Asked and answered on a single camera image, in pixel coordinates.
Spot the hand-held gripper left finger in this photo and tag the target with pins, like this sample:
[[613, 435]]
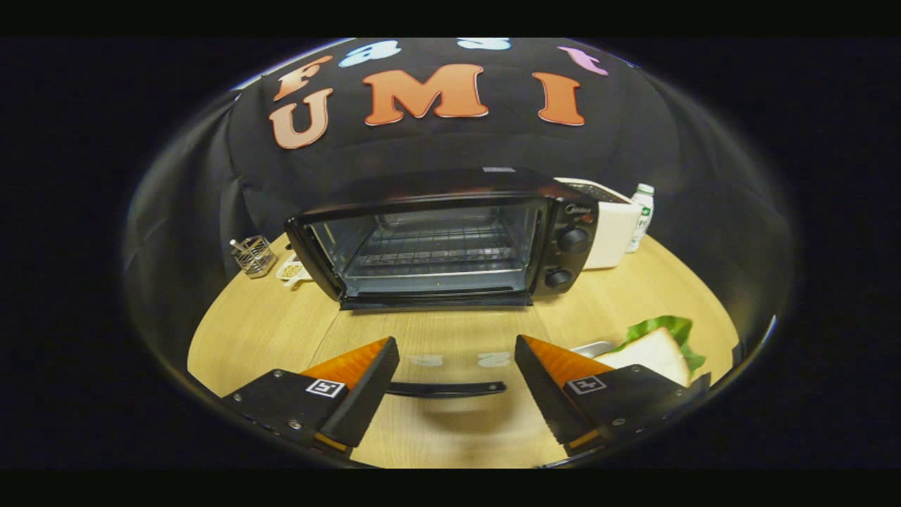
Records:
[[366, 398]]

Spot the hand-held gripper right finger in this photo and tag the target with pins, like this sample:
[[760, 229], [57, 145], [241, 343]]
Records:
[[549, 398]]

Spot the lettuce sandwich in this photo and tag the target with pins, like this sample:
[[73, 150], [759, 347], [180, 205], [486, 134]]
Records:
[[654, 352]]

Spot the black toaster oven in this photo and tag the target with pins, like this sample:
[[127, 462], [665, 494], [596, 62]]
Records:
[[574, 211]]

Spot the white pop-up toaster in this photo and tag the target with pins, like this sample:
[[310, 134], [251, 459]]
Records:
[[614, 236]]

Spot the white plastic tray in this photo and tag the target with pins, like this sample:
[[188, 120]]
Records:
[[593, 348]]

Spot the small white dish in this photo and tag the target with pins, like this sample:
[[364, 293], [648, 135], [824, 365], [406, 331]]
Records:
[[292, 271]]

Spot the clear plastic water bottle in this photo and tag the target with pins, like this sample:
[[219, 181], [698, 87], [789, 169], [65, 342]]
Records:
[[642, 211]]

